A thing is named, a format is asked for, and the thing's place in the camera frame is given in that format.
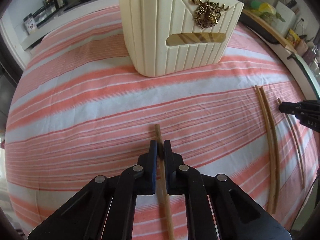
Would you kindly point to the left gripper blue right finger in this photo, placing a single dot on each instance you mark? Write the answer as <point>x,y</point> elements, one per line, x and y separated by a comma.
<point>170,167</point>

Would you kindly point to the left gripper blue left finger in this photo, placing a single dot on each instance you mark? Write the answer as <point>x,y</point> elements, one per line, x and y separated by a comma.
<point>151,168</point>

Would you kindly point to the wooden chopstick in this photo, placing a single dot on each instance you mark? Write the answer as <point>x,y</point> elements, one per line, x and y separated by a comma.
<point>299,155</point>
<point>166,198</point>
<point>273,139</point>
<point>268,134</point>

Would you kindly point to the green cutting board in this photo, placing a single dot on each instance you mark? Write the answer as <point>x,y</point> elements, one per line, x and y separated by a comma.
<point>304,76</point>

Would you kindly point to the purple soap dispenser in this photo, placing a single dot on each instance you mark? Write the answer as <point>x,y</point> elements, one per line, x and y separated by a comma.
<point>309,55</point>

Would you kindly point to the yellow snack box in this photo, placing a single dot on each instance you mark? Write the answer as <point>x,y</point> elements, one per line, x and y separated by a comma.
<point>293,38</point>

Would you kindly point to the pink striped table cloth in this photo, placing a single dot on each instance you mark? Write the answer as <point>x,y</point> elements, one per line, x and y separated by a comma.
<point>80,110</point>

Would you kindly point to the white knife block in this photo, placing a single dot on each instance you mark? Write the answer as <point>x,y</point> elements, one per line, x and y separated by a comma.
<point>287,15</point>

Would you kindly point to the plastic bag with sponges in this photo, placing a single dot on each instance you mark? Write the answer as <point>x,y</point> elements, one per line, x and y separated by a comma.
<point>262,9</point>

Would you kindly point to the cream utensil holder box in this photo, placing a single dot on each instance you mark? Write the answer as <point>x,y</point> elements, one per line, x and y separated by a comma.
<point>168,36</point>

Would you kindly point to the white spice jar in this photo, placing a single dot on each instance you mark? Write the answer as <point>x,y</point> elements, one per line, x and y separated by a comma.
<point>30,24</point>

